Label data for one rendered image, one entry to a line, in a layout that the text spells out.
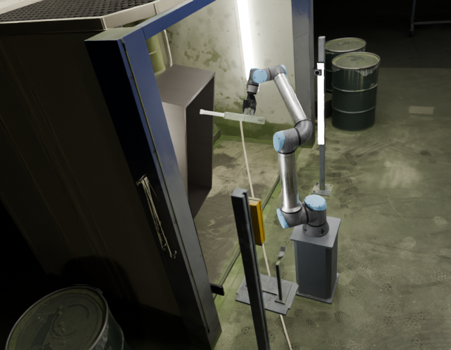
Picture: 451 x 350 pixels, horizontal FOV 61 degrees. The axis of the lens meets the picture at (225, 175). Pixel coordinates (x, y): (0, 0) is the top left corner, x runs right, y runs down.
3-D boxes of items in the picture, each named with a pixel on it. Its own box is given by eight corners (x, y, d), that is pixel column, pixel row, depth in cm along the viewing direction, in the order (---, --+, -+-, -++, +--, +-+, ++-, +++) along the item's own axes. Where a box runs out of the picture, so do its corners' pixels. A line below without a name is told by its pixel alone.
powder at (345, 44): (370, 40, 531) (370, 39, 530) (357, 53, 497) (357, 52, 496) (332, 39, 559) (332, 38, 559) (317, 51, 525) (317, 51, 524)
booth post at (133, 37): (212, 352, 283) (116, 39, 153) (191, 344, 290) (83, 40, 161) (222, 331, 295) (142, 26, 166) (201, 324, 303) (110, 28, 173)
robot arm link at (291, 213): (307, 228, 268) (301, 132, 227) (283, 234, 266) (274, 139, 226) (299, 214, 280) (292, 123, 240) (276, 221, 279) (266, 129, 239)
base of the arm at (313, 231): (331, 222, 284) (331, 212, 278) (325, 239, 270) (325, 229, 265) (306, 217, 292) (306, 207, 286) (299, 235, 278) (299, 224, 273)
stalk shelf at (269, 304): (235, 301, 224) (234, 299, 223) (249, 271, 240) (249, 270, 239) (285, 316, 211) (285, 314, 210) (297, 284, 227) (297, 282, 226)
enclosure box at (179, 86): (151, 220, 335) (136, 96, 259) (178, 179, 379) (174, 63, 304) (187, 230, 327) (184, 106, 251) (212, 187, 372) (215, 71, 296)
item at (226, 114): (257, 115, 300) (266, 118, 279) (256, 121, 301) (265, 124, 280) (197, 106, 289) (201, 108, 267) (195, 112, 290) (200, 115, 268)
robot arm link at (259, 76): (269, 67, 260) (264, 67, 272) (252, 71, 259) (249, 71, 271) (271, 81, 263) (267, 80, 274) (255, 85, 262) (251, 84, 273)
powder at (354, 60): (331, 56, 503) (331, 55, 502) (375, 52, 490) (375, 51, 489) (333, 71, 460) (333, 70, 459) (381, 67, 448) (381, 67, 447)
